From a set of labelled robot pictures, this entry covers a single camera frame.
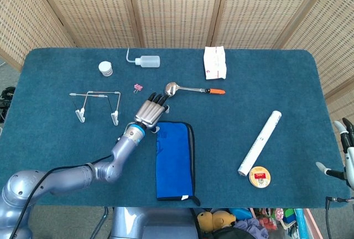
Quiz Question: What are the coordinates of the white packet with red print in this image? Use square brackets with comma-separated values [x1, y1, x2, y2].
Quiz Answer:
[203, 45, 228, 81]

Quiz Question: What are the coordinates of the silver and black left robot hand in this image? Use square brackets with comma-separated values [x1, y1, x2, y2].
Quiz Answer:
[134, 92, 171, 133]

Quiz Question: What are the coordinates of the black equipment beside table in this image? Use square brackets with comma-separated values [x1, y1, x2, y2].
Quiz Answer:
[0, 86, 16, 123]

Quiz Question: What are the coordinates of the silver and black right robot hand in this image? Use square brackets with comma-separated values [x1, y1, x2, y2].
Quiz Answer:
[315, 117, 354, 191]

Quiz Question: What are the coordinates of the small white jar red label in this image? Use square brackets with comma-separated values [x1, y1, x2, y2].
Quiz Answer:
[98, 61, 114, 77]

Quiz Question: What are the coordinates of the black cable with plug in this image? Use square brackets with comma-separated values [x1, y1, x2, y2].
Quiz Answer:
[325, 196, 351, 239]

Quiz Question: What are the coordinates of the yellow plush toy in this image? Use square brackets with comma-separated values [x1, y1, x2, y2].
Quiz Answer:
[196, 210, 237, 233]

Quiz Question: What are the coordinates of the teal carpet table cover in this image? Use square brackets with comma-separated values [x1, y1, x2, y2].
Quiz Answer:
[0, 47, 351, 209]

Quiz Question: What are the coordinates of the long white cardboard tube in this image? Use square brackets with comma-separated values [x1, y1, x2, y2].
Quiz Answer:
[237, 111, 282, 176]

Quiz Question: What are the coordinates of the grey robot torso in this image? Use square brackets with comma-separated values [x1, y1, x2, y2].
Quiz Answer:
[110, 207, 199, 239]

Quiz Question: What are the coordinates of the grey blue microfiber cloth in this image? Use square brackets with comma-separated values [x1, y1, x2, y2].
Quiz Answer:
[155, 121, 201, 206]

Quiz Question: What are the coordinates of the round gold tin red label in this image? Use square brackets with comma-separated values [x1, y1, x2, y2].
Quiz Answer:
[248, 166, 272, 188]

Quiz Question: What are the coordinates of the translucent plastic wash bottle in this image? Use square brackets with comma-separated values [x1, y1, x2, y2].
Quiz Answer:
[126, 48, 161, 69]

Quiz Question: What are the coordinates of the wire rack with white feet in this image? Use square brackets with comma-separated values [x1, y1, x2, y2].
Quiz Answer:
[69, 91, 122, 126]

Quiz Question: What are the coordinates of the cyan foam tube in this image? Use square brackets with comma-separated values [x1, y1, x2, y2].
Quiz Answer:
[294, 208, 308, 239]

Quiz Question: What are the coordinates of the woven wicker folding screen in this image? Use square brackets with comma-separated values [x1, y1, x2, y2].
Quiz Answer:
[0, 0, 354, 123]

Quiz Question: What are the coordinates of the purple cloth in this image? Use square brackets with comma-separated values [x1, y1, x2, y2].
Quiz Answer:
[235, 218, 269, 238]

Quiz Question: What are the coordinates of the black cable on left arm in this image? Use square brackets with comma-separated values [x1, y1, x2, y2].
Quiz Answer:
[11, 136, 125, 239]

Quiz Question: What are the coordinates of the steel ladle with orange handle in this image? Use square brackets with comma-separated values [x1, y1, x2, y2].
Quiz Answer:
[164, 81, 226, 98]

